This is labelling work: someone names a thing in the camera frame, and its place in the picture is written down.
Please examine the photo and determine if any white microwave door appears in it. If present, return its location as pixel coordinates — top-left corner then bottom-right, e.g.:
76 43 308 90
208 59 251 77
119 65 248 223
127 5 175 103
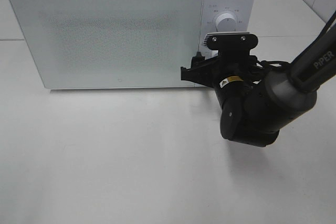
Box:
10 0 203 89

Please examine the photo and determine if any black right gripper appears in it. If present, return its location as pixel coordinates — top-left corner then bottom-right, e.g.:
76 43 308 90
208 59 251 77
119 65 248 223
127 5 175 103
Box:
180 52 263 88

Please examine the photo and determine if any black camera cable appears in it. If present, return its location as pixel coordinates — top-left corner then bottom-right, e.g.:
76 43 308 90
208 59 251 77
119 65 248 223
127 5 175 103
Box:
246 11 336 83

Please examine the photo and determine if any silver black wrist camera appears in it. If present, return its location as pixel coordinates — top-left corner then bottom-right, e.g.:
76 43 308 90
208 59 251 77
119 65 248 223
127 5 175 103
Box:
203 32 258 57

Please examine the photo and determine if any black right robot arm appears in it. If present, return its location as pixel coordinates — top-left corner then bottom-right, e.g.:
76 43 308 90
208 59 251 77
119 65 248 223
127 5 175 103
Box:
181 16 335 147

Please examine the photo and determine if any upper white dial knob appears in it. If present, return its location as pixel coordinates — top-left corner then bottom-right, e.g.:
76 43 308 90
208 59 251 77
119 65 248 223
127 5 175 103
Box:
215 11 237 32

